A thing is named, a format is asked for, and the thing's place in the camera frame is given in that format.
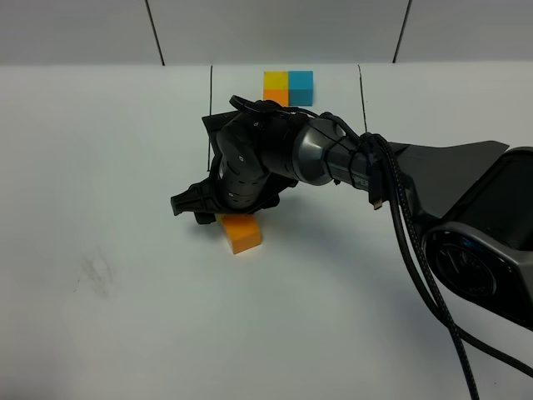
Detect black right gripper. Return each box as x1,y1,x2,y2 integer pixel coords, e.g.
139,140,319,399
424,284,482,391
170,112,304,225

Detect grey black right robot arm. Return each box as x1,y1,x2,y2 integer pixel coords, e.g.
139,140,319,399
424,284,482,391
171,112,532,328

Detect template orange cube block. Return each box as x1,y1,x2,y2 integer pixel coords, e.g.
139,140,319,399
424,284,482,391
263,89,289,107

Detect template yellow cube block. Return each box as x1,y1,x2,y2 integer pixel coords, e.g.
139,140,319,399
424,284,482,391
263,71,289,90

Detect template blue cube block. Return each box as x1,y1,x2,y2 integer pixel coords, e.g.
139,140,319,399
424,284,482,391
288,71,314,107

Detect black right camera cable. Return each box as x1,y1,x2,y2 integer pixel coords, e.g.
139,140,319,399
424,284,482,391
229,94,533,400

